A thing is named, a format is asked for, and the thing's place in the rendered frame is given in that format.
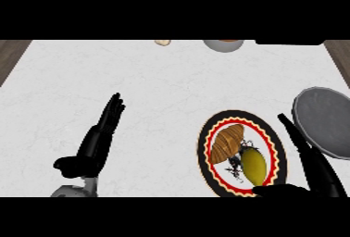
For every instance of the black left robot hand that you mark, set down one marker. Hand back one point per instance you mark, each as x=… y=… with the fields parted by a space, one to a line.
x=93 y=145

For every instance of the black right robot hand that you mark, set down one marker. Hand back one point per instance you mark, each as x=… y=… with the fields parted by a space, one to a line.
x=314 y=168

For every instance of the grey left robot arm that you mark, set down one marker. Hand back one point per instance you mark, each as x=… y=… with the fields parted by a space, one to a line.
x=75 y=190

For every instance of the black red patterned plate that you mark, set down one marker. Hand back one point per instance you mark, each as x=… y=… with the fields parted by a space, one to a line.
x=273 y=145

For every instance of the brown croissant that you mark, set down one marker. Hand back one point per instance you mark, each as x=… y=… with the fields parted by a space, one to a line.
x=226 y=143

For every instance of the yellow-green mango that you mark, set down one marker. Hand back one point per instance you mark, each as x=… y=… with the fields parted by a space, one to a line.
x=254 y=165

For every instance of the small beige food piece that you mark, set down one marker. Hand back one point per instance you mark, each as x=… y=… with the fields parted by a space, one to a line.
x=162 y=42

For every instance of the grey bowl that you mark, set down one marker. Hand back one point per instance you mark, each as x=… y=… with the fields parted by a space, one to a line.
x=223 y=45

